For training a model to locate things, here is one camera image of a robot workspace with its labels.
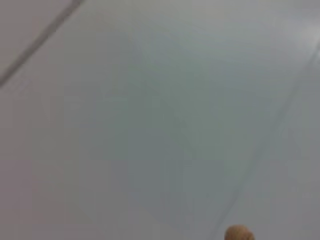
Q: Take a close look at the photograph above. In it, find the brown jute handbag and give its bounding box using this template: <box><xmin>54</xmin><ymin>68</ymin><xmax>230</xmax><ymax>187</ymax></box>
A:
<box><xmin>224</xmin><ymin>224</ymin><xmax>256</xmax><ymax>240</ymax></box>

